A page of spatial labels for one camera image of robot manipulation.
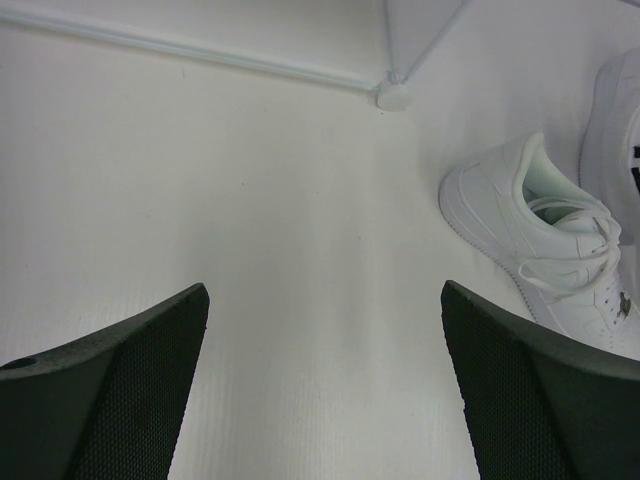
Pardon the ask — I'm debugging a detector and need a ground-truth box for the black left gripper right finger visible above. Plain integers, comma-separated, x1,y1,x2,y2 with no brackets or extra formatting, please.
441,281,639,479

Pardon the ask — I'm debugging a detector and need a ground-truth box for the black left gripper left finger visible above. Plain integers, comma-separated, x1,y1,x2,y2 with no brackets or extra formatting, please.
1,284,210,479

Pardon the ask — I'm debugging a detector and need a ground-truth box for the white plastic shoe cabinet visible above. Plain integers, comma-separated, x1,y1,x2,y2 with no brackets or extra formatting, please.
0,0,501,111

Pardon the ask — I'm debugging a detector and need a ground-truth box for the white sneaker near cabinet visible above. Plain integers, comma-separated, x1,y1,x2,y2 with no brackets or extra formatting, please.
439,133,639,359

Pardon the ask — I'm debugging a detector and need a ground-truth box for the white sneaker rear middle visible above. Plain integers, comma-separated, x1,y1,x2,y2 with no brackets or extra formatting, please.
579,48,639,223

